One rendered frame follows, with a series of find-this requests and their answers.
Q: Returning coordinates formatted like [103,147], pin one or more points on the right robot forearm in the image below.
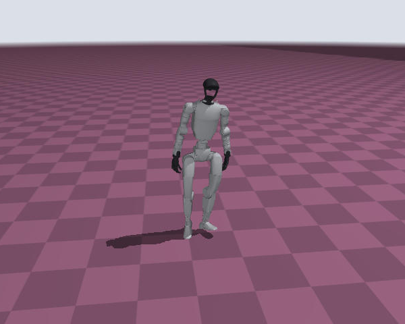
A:
[178,142]

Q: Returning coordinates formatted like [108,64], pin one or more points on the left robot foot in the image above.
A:
[207,226]

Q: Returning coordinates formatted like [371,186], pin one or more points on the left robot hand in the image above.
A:
[226,160]

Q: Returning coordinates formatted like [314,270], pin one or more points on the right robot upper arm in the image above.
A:
[187,110]

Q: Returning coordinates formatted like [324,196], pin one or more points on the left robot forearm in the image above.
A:
[226,143]

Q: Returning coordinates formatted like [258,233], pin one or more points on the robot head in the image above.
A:
[210,84]

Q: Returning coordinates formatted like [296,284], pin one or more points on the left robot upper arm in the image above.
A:
[224,119]

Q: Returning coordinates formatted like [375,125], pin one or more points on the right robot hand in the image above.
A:
[175,162]

